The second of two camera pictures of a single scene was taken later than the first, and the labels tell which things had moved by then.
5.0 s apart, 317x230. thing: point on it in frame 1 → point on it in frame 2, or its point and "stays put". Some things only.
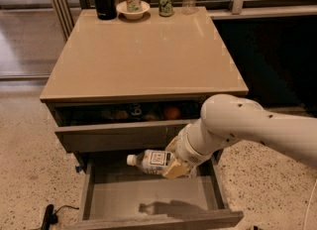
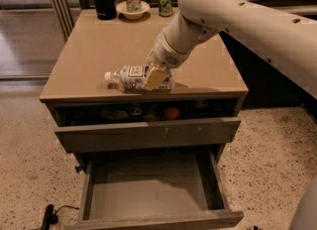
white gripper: x=185 y=150 → x=163 y=54
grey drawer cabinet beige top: x=119 y=86 stays put
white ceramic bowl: x=133 y=14 stays put
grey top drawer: x=124 y=127 stays put
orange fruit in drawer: x=172 y=113 stays put
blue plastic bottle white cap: x=153 y=161 → x=132 y=77
